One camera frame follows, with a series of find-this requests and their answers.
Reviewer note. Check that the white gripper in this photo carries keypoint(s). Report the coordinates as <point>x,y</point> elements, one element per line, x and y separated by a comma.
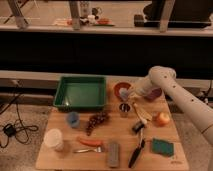
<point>131,93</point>

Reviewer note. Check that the light blue towel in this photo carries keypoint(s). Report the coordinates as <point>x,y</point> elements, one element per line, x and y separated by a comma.
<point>124,94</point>

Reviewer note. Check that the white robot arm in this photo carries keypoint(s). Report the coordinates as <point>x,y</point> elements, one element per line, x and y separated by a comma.
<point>200,114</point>

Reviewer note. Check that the orange bowl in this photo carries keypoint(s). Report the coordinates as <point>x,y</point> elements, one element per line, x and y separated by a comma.
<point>120,85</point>

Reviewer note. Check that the purple bowl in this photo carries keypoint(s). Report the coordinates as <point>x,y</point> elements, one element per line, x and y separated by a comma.
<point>154,95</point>

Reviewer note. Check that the small metal cup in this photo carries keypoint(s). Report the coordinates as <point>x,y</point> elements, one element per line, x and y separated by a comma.
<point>124,109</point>

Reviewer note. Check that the yellow corn cob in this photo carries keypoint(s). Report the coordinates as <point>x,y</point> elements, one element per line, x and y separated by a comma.
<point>144,116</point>

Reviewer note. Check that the wooden cutting board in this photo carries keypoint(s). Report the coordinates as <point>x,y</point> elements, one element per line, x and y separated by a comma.
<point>116,129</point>

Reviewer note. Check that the bunch of dark grapes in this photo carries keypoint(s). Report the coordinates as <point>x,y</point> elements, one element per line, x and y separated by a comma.
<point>96,120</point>

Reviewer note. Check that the grey rectangular block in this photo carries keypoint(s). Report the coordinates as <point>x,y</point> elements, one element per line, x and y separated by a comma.
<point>113,154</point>

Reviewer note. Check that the green plastic tray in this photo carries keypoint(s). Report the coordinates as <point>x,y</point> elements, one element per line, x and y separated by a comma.
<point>80,93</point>

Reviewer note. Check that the green scrubbing sponge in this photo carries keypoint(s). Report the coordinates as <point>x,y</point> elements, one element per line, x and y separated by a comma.
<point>162,147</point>

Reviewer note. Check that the blue plastic cup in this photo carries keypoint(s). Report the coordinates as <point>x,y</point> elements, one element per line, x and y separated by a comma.
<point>73,119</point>

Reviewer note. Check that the silver metal fork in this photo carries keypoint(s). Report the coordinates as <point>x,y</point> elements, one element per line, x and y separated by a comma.
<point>98,150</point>

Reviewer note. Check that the orange carrot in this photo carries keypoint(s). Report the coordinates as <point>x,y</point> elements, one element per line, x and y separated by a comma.
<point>93,143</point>

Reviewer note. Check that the white paper cup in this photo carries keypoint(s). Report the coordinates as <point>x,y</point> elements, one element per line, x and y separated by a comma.
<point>53,139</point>

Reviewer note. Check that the black power adapter with cables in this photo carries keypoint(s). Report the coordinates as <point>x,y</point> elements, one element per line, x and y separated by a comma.
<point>13,129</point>

